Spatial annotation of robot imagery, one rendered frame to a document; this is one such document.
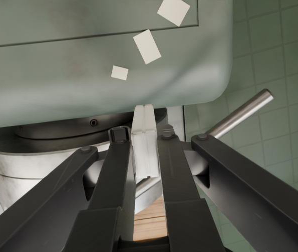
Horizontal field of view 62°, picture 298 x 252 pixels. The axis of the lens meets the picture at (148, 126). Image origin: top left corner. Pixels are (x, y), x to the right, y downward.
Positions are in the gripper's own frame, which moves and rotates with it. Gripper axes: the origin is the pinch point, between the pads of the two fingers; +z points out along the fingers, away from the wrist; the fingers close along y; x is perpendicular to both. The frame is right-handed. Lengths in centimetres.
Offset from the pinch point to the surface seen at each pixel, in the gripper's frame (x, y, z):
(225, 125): -1.2, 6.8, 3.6
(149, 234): -51, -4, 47
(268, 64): -13, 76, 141
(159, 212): -43, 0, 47
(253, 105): 0.5, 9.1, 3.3
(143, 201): -15.9, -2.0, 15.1
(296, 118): -51, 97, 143
